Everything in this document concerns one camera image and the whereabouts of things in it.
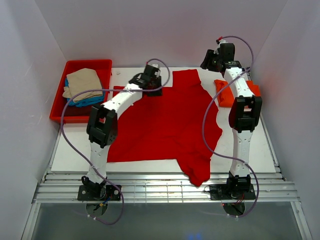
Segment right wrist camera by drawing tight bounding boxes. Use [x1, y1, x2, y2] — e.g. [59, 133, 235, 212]
[216, 37, 235, 62]

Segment folded orange t shirt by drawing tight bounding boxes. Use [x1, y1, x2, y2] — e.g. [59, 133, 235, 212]
[214, 79, 261, 108]

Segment red t shirt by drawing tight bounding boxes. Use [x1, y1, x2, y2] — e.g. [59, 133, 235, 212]
[107, 69, 223, 187]

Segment red plastic bin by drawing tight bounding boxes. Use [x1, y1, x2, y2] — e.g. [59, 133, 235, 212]
[49, 59, 112, 124]

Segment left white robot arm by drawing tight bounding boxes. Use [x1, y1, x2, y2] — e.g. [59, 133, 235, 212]
[81, 70, 162, 200]

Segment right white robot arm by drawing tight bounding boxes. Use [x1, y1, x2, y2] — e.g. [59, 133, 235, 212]
[200, 43, 263, 201]

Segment aluminium rail frame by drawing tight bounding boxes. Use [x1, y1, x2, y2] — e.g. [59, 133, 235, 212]
[20, 66, 313, 240]

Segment blue folded t shirt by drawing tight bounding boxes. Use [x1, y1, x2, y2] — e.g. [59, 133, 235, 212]
[62, 78, 105, 108]

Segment beige folded t shirt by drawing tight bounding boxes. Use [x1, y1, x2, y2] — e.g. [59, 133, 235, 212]
[66, 68, 103, 101]

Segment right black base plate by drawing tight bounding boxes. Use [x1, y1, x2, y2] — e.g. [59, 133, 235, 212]
[208, 184, 256, 201]

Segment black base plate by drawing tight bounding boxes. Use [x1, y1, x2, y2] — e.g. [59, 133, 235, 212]
[76, 185, 122, 202]
[208, 184, 256, 201]

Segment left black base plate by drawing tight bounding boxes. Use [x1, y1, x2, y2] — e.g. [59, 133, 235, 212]
[76, 185, 122, 202]

